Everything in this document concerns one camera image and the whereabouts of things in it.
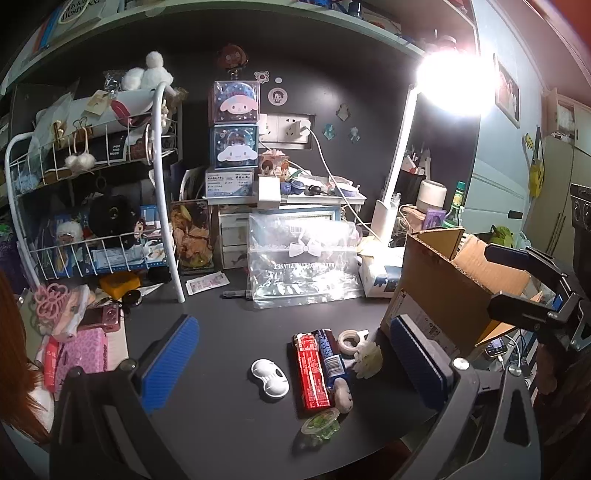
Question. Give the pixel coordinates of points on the white fluffy plush toy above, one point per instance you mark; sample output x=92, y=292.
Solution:
x=147, y=71

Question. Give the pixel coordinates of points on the person's red hair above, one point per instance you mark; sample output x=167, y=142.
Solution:
x=14, y=350

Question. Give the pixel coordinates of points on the beige wardrobe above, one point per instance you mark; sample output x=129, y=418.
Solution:
x=561, y=184

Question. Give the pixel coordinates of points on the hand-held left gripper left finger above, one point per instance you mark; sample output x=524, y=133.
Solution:
x=171, y=360

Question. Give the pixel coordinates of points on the white desk lamp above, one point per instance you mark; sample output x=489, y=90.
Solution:
x=385, y=217

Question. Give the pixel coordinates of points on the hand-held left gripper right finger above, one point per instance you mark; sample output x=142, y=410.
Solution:
x=418, y=364

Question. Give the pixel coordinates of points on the black pen holder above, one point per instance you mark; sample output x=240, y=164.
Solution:
x=413, y=181

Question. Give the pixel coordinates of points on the white bear wall sticker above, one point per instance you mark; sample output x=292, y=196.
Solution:
x=261, y=76

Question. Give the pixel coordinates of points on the purple box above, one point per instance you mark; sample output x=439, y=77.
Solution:
x=434, y=218

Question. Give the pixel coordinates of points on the pink compact camera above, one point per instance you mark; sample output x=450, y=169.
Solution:
x=99, y=318

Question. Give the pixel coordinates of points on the yellow box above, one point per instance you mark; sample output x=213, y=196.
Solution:
x=117, y=284

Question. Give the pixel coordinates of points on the lined note paper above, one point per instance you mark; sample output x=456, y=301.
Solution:
x=117, y=346

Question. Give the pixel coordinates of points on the brown mushroom spring toy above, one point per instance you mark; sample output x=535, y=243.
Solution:
x=233, y=57

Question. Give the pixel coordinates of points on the green jelly cup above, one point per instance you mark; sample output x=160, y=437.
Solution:
x=321, y=423

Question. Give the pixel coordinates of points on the green glass bottle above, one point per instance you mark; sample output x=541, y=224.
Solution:
x=456, y=205

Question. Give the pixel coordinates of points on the red candy box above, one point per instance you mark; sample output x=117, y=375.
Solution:
x=313, y=376

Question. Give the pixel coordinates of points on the pink leopard tissue pack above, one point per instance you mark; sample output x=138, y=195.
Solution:
x=83, y=355

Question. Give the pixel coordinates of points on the wall power outlet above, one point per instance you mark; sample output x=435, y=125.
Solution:
x=286, y=127

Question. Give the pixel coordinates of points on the white labelled box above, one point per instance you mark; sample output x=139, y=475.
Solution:
x=228, y=184

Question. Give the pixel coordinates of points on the white tissue pack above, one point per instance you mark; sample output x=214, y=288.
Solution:
x=381, y=277

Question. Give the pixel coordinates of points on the small cartoon wall sticker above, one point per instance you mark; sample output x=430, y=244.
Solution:
x=342, y=111
x=328, y=130
x=354, y=134

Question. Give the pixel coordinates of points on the pink and white sachet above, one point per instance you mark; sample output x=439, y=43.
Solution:
x=207, y=282

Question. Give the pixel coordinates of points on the clear acrylic picture stand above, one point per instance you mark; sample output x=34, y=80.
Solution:
x=191, y=235

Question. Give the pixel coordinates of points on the white tape roll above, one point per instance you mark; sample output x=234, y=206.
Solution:
x=340, y=342

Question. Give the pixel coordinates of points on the clear plastic zip bag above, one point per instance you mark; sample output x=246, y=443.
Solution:
x=302, y=267

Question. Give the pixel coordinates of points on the pink knotted ornament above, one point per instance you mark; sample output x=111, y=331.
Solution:
x=48, y=300

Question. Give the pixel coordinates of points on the white book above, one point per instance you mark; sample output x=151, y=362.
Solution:
x=83, y=9

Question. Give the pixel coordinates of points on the small cartoon figure box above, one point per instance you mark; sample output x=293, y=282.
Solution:
x=272, y=164

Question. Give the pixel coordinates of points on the blue character storage box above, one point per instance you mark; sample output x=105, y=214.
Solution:
x=234, y=147

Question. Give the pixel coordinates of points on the small black oval item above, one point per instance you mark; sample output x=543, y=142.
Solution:
x=315, y=189

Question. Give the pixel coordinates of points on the white flower hair clip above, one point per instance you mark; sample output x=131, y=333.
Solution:
x=369, y=361

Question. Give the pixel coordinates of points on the white drawer unit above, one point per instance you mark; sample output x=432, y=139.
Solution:
x=235, y=235

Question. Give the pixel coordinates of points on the small white plush toy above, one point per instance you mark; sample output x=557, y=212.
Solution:
x=344, y=396

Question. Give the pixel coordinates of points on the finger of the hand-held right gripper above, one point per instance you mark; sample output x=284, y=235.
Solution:
x=517, y=309
x=517, y=258

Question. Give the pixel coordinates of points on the brown cardboard box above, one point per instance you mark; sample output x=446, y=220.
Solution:
x=438, y=286

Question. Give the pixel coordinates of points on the pink character storage box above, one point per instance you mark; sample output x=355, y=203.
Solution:
x=235, y=102

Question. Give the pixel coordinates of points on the round portrait wall sticker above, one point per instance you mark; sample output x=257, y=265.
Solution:
x=277, y=95

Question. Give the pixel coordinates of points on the white mouse-shaped case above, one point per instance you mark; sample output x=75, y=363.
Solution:
x=270, y=379

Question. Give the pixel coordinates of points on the purple round case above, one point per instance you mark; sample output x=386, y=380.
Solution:
x=295, y=187

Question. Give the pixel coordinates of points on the black plush toy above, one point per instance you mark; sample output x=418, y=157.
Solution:
x=113, y=214

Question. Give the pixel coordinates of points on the white charger plug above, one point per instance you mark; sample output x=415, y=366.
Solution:
x=302, y=131

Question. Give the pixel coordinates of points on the black round lens cap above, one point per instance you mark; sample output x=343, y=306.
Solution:
x=133, y=298

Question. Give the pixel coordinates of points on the framed wall picture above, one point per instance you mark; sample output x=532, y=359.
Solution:
x=508, y=90

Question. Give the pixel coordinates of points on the white humidifier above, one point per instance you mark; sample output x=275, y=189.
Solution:
x=432, y=194

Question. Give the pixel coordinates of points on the blue candy roll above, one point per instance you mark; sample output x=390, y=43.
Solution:
x=331, y=357

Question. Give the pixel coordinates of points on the pale green wall shelf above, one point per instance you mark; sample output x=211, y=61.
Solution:
x=392, y=38

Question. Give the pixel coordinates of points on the black pen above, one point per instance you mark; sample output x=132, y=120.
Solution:
x=236, y=293

